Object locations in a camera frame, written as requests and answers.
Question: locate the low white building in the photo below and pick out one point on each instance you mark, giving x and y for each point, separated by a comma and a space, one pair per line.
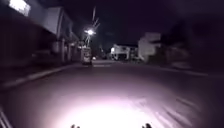
121, 52

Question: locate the grey asphalt road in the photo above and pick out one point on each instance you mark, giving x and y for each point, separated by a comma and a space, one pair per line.
126, 86

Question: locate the vehicle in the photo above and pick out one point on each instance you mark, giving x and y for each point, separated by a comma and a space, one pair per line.
87, 56

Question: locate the street lamp pole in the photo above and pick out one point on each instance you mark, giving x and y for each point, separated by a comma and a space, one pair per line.
90, 32

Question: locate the tall white building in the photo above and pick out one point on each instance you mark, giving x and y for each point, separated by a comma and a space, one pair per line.
148, 46

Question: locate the robot's own part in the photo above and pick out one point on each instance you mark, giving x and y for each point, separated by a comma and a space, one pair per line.
75, 126
147, 126

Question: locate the row of dark buildings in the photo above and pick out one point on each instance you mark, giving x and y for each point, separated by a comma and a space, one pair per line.
36, 30

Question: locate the dark trees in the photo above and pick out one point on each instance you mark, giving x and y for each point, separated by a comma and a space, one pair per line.
196, 43

